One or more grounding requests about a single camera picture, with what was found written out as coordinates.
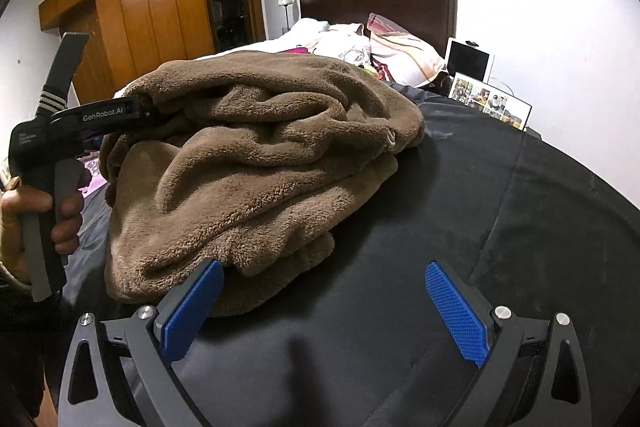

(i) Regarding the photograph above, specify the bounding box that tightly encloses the brown fleece jacket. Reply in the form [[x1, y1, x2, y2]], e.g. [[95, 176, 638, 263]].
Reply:
[[100, 51, 424, 317]]

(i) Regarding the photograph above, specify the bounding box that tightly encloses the person's left hand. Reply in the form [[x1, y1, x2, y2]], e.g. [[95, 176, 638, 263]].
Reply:
[[1, 166, 92, 285]]

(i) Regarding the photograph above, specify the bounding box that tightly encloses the black bed cover sheet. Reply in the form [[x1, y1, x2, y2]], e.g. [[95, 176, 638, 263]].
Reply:
[[60, 81, 640, 427]]

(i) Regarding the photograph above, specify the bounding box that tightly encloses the wooden wardrobe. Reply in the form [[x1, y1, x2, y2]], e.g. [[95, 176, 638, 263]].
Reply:
[[38, 0, 269, 105]]

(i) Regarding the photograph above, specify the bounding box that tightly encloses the bedside lamp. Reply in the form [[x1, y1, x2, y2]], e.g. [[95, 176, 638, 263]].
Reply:
[[277, 0, 293, 32]]

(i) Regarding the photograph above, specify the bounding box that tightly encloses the white tablet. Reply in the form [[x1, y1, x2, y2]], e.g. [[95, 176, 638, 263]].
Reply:
[[445, 37, 495, 82]]

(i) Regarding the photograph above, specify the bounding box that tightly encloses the white bedding pile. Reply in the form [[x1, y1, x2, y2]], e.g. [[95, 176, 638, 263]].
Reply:
[[114, 18, 376, 105]]

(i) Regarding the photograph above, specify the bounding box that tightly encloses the pink striped pillow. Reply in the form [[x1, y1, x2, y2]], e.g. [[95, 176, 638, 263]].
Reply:
[[367, 13, 446, 88]]

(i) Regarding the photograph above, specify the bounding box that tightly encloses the photo collage frame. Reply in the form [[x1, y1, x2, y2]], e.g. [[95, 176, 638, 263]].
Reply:
[[449, 74, 532, 131]]

